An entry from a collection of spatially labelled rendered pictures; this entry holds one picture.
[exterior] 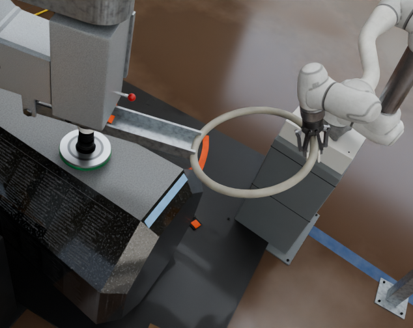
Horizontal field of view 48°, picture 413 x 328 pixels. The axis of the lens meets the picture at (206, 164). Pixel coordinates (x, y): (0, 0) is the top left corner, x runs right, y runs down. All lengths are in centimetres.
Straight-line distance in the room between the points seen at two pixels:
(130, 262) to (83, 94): 73
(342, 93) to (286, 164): 104
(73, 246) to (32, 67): 76
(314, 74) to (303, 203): 121
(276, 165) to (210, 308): 88
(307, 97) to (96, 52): 71
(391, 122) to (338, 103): 78
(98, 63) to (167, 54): 257
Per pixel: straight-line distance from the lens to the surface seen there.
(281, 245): 299
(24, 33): 175
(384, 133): 234
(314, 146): 177
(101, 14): 148
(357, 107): 154
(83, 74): 162
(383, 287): 326
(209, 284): 278
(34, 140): 215
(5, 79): 182
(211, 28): 457
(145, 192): 200
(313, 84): 159
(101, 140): 208
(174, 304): 269
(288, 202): 271
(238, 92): 394
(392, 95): 221
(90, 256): 201
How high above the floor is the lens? 246
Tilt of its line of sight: 48 degrees down
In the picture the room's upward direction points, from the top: 20 degrees clockwise
